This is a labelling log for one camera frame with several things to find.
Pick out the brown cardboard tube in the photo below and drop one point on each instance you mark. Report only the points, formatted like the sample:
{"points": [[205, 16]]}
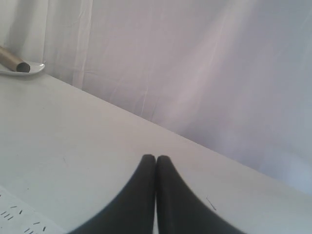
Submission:
{"points": [[12, 62]]}

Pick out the white power strip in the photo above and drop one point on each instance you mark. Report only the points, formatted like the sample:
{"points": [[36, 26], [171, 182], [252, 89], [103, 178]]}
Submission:
{"points": [[17, 217]]}

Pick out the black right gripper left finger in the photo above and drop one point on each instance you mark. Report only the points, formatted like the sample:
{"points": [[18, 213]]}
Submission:
{"points": [[132, 211]]}

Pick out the white sheer curtain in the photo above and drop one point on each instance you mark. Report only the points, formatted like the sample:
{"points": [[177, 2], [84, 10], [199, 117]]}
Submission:
{"points": [[232, 75]]}

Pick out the white plate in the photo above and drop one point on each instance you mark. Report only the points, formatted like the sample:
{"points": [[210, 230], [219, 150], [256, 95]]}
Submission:
{"points": [[35, 68]]}

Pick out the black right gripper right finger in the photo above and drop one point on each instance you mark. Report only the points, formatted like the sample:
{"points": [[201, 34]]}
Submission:
{"points": [[179, 211]]}

